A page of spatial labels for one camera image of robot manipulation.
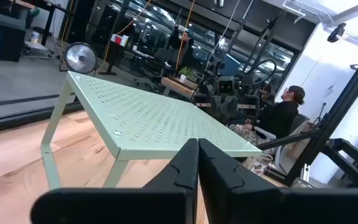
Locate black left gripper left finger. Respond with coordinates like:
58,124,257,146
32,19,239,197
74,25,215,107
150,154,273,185
30,138,200,224

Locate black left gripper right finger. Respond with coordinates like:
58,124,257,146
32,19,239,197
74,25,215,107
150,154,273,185
198,138,358,224

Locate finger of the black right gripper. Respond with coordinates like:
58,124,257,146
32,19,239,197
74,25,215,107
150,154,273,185
240,94,261,118
193,92,213,109

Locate wooden workbench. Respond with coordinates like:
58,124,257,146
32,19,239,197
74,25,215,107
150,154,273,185
160,77,199,98

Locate leafy green potted plant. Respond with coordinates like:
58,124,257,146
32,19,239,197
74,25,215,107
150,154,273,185
178,65,196,83

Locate grey office chair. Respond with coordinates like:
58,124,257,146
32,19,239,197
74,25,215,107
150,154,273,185
253,113,311,156

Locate light green cutting mat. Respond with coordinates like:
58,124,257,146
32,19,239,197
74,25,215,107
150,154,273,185
40,70,263,190

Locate black tripod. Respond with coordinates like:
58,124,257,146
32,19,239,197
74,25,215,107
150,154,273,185
309,101,328,129

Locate red and white box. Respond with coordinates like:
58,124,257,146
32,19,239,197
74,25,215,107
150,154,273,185
110,34,130,48

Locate round metal floor fan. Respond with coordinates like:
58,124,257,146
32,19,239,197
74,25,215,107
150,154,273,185
58,42,99,75

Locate black computer case blue lights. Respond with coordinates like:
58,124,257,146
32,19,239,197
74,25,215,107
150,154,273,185
0,8,27,62

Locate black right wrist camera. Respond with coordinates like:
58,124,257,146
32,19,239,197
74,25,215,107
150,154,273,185
217,75,236,96

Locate black aluminium rig frame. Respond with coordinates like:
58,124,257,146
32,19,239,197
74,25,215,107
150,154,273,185
256,39,358,189

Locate black security camera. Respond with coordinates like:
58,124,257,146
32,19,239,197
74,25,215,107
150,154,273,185
326,22,347,44

